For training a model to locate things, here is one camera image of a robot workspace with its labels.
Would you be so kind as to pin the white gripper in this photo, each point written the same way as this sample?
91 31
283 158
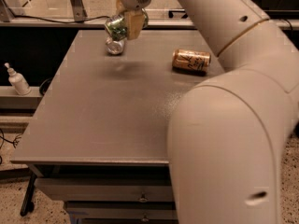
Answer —
134 17

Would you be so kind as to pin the green soda can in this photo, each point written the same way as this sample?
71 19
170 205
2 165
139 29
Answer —
116 26

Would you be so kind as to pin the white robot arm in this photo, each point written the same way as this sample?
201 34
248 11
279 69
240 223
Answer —
226 135

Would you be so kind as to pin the silver 7up can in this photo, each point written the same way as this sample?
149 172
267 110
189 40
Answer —
114 47

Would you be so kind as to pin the orange soda can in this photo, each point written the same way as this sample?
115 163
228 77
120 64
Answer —
191 60

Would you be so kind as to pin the white pump bottle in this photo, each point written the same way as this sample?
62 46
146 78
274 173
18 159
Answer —
17 81

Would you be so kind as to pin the grey top drawer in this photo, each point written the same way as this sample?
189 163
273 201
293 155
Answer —
106 190

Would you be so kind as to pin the grey drawer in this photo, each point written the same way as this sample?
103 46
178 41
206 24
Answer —
106 190
122 210

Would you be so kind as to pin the black table leg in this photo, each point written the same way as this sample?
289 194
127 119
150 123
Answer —
27 204

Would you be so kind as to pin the grey metal bracket left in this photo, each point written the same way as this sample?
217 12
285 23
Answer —
79 12

